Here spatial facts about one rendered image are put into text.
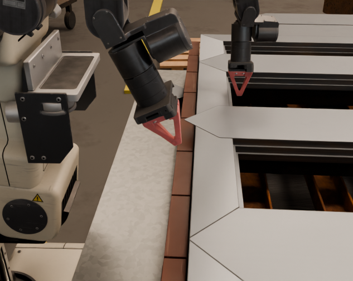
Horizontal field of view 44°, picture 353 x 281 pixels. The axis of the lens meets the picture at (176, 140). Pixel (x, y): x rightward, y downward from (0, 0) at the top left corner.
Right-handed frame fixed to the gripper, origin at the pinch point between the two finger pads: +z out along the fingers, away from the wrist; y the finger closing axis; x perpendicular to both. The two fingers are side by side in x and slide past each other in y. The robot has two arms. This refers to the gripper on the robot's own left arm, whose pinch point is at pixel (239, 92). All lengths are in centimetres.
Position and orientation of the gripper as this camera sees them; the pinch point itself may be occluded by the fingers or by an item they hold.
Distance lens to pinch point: 129.8
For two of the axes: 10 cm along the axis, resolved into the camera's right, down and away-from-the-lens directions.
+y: 0.7, -2.7, 9.6
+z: 0.0, 9.6, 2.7
